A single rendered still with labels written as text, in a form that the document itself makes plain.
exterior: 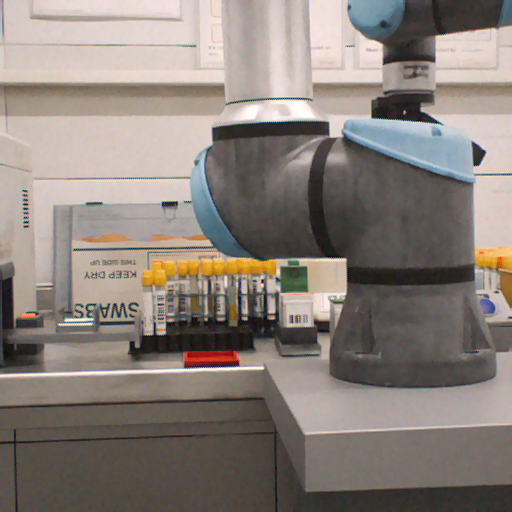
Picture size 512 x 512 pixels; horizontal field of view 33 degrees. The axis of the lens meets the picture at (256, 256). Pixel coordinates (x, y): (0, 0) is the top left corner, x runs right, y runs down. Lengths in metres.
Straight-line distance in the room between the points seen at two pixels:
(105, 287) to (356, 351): 0.69
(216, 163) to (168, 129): 0.90
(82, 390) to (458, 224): 0.52
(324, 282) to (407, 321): 0.66
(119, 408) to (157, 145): 0.75
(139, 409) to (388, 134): 0.52
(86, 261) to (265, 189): 0.64
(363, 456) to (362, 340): 0.18
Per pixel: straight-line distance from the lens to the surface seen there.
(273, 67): 0.82
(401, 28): 1.14
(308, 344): 1.14
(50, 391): 1.07
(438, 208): 0.75
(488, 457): 0.63
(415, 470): 0.62
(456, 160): 0.76
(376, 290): 0.75
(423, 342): 0.74
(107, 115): 1.74
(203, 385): 1.06
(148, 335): 1.18
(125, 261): 1.38
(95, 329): 1.11
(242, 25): 0.83
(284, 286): 1.19
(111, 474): 1.81
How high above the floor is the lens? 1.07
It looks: 3 degrees down
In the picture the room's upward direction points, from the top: 1 degrees counter-clockwise
